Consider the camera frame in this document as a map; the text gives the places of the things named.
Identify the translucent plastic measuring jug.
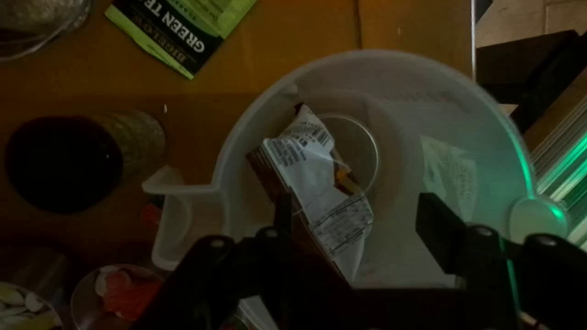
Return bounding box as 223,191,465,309
144,50,569,287

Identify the large steel measuring cup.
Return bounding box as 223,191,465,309
0,245,74,301

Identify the dark glass spice shaker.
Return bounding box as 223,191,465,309
4,113,168,215

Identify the white snack wrapper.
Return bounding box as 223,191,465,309
248,103,375,283

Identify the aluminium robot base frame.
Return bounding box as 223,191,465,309
478,32,587,243

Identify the metal spice rack with jars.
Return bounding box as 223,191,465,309
0,0,96,63

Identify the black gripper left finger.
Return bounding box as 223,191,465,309
135,193,357,330

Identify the green tea box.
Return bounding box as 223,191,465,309
105,0,258,80

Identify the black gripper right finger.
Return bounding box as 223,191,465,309
417,193,587,330

